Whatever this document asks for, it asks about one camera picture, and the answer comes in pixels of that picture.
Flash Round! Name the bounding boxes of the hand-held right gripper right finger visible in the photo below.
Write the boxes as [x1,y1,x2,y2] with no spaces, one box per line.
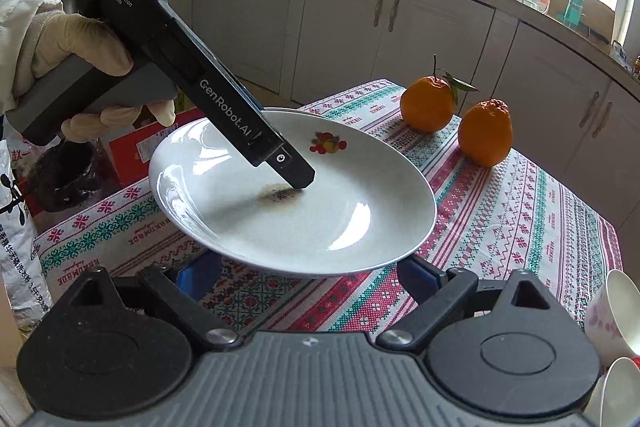
[376,255,560,354]

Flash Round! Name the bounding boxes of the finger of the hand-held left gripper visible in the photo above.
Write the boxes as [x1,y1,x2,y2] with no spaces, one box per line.
[264,145,317,192]

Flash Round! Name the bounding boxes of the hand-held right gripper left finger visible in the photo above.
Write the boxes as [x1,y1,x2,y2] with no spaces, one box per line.
[50,252,242,354]

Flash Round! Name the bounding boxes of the white plate with stained centre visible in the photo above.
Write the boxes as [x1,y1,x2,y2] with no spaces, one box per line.
[148,107,439,279]

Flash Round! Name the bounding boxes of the white bowl with pink flowers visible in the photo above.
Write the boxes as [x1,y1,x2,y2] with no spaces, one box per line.
[583,269,640,369]
[583,356,640,427]

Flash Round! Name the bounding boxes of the person's left forearm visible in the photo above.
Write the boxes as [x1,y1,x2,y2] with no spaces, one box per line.
[0,0,67,118]

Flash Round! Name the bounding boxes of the person's left hand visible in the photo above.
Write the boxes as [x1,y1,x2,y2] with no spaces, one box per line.
[30,14,177,141]

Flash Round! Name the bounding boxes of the patterned tablecloth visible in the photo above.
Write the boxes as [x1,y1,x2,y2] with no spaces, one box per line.
[34,79,624,344]

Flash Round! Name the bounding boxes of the small red carton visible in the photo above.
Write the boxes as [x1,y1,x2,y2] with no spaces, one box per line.
[107,109,201,188]

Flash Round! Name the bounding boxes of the orange with stem and leaf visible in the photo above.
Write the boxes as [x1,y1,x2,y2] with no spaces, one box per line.
[399,54,479,134]

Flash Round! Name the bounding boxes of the bumpy orange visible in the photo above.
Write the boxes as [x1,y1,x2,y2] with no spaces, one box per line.
[457,99,515,168]

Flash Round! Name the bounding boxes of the black round container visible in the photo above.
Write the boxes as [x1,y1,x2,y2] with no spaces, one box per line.
[27,140,104,213]

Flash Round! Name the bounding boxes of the white sack with black print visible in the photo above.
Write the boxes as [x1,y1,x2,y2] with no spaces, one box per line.
[0,136,54,314]

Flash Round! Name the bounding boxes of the green bottle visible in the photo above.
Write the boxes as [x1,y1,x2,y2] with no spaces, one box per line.
[564,0,586,28]

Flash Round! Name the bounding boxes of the cardboard sheet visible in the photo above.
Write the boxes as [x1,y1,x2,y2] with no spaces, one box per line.
[549,0,617,44]

